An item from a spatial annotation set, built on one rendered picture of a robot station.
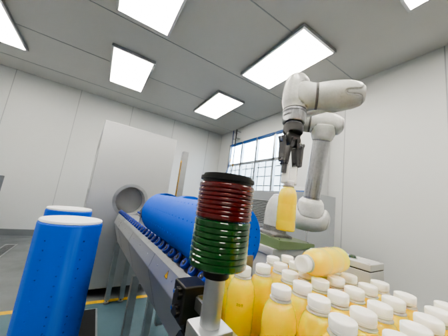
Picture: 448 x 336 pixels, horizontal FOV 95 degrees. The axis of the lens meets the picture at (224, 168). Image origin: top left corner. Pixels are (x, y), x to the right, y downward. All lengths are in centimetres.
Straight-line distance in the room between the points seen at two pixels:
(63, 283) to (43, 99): 523
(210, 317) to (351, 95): 80
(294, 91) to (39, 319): 144
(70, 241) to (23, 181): 475
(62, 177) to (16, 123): 136
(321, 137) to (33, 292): 164
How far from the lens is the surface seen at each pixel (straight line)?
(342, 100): 88
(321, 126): 140
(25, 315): 139
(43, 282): 132
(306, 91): 87
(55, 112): 609
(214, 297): 25
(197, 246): 23
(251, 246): 88
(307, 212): 139
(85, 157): 585
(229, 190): 21
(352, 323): 42
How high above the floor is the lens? 123
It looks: 9 degrees up
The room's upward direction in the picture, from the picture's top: 7 degrees clockwise
